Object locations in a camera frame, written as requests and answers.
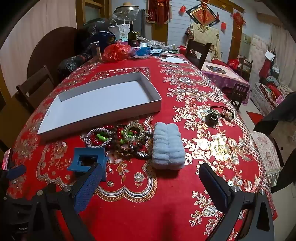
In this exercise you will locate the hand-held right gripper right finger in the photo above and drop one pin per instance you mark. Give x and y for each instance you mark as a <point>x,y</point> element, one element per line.
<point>227,197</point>

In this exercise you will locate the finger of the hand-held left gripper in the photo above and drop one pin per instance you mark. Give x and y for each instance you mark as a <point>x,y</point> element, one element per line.
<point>16,172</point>

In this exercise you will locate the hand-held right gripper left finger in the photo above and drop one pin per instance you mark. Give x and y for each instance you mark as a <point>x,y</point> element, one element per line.
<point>89,188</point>

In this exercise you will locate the blue hair claw clip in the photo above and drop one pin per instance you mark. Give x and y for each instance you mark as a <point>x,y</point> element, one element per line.
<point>77,166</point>

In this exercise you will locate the light blue fluffy scrunchie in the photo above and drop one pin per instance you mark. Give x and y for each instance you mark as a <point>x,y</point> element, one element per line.
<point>167,146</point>

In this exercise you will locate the white shallow cardboard box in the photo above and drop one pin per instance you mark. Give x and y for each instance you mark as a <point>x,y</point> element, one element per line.
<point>99,102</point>

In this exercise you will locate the red floral tablecloth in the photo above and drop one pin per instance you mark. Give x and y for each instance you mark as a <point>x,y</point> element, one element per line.
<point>175,190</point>

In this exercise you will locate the floral chair cushion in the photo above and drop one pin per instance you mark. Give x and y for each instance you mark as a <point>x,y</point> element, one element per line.
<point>266,150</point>

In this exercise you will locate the black bow hair clip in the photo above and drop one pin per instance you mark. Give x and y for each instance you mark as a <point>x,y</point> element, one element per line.
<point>211,118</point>

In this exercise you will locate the dark wooden slatted chair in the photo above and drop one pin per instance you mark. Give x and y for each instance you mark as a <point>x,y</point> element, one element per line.
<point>34,85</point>

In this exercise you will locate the dark jacket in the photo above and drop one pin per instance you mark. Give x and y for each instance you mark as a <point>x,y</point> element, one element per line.
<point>284,120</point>

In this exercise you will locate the small table with purple cloth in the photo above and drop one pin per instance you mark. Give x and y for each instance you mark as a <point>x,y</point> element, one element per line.
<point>222,78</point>

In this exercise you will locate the small black plastic bag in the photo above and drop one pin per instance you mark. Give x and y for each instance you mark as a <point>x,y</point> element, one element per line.
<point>71,64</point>

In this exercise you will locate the round wooden table top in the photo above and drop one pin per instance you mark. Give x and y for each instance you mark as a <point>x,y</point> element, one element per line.
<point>50,46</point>

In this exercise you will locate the glass jar with metal lid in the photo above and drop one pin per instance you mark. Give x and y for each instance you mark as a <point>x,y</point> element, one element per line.
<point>96,49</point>

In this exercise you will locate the red plastic bag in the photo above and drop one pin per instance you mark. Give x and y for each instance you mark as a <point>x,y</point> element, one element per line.
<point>115,52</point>

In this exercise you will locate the blue tissue box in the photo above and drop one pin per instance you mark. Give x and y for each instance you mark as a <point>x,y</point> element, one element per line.
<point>143,52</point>

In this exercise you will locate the white paper sheet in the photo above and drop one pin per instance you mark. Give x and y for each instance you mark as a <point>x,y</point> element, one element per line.
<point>172,59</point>

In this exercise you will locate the dark blue bag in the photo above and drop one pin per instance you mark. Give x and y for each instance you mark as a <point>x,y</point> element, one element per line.
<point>103,38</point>

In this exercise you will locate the dark wine bottle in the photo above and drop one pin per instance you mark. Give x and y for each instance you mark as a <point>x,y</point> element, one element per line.
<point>132,37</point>

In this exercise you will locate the white paper gift bag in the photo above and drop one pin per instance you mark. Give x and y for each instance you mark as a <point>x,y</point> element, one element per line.
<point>120,31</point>

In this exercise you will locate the large black plastic bag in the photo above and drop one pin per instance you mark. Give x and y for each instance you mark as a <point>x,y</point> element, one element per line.
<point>92,27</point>

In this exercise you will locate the floral draped cloth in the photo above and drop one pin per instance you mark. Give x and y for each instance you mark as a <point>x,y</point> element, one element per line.
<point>205,32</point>

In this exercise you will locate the grey refrigerator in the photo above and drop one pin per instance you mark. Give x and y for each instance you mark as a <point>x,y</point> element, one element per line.
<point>140,23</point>

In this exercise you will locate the steel basin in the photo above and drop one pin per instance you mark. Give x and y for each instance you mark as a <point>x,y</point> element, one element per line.
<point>127,11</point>

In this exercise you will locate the red hanging tassel decoration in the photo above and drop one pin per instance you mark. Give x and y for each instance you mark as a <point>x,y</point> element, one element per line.
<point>153,11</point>

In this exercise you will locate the red knot wall ornament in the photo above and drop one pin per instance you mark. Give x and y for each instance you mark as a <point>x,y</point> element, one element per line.
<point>239,19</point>

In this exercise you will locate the framed red diamond wall decoration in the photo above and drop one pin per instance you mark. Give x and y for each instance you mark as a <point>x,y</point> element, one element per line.
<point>204,15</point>

